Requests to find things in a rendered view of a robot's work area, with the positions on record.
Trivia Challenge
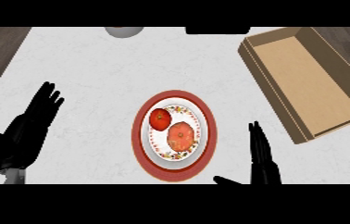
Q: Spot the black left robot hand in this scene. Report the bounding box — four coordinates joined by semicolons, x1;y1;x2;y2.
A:
0;81;65;170

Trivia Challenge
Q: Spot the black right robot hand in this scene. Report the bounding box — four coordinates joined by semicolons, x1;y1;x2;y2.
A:
211;120;284;185

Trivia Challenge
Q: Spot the orange squash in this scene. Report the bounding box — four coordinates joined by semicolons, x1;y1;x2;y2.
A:
167;121;197;153

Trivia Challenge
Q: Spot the white floral rimmed plate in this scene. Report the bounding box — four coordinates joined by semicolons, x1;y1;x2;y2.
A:
139;97;210;170

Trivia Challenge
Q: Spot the open cardboard box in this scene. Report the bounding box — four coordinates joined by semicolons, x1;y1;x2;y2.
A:
237;27;350;145

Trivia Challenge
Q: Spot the round red placemat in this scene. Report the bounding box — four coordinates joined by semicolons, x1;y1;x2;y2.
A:
130;89;219;183

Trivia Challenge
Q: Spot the red tomato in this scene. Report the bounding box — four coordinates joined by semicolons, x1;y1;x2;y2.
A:
149;107;175;132

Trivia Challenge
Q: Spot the grey round bowl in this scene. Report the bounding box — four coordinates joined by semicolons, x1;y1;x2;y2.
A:
104;27;145;39

